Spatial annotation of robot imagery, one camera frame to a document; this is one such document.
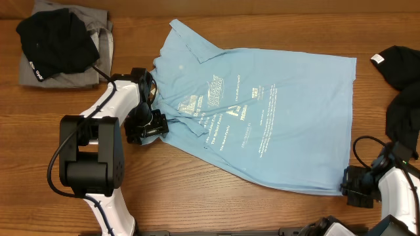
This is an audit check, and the light blue t-shirt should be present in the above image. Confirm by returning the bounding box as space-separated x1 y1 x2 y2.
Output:
152 20 357 195

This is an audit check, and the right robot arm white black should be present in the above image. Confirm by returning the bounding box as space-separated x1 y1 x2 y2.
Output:
297 165 419 236

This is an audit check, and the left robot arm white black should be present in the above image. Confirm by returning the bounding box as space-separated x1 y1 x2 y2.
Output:
54 68 169 235

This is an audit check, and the folded grey garment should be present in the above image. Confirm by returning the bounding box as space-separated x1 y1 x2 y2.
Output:
19 0 114 89

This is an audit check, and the folded black garment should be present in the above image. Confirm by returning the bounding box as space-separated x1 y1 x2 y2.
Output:
16 8 100 82

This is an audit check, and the unfolded black garment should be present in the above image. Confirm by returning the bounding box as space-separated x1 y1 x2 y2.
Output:
370 45 419 159

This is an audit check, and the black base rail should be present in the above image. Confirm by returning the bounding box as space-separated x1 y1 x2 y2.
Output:
135 227 309 236

